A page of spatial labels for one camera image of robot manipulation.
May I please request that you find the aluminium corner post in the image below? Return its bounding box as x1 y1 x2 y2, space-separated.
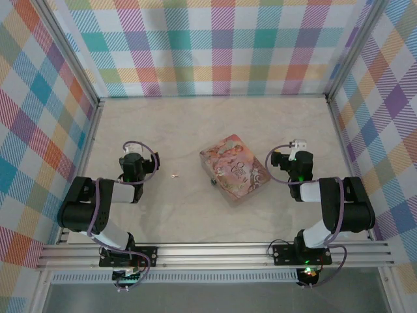
325 0 385 100
37 0 100 107

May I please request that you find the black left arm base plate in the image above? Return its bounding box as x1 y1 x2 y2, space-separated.
98 246 159 269

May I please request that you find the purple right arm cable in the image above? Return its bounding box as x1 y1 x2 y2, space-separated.
265 145 348 290

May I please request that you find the aluminium rear rail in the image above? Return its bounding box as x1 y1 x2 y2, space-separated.
99 93 328 100

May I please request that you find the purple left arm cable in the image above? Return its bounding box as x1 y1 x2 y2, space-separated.
86 140 160 293

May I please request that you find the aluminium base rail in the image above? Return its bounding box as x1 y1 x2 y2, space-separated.
35 240 395 272

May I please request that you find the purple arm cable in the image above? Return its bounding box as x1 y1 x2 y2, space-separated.
86 140 160 293
265 145 348 290

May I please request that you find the grey slotted cable duct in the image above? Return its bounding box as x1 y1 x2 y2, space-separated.
51 271 300 284

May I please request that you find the aluminium side rail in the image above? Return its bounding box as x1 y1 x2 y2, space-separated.
325 97 375 242
55 99 106 245

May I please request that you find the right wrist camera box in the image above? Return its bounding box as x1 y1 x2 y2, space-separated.
289 139 308 162

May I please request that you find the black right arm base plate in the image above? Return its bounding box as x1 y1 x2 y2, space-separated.
272 243 333 266

